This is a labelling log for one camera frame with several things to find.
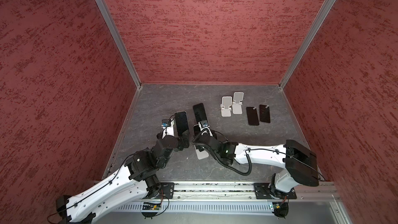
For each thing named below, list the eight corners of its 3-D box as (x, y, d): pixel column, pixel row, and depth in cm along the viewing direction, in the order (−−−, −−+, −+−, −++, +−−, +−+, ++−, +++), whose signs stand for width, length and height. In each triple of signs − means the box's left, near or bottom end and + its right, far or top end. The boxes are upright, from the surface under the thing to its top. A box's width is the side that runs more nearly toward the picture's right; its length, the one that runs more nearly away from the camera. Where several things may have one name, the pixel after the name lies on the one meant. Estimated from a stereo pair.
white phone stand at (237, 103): (232, 114, 106) (236, 103, 97) (231, 103, 113) (234, 91, 103) (241, 114, 106) (245, 103, 97) (239, 103, 113) (243, 92, 103)
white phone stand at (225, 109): (221, 116, 104) (223, 106, 95) (220, 107, 110) (222, 96, 100) (230, 116, 104) (233, 106, 95) (229, 107, 110) (231, 96, 101)
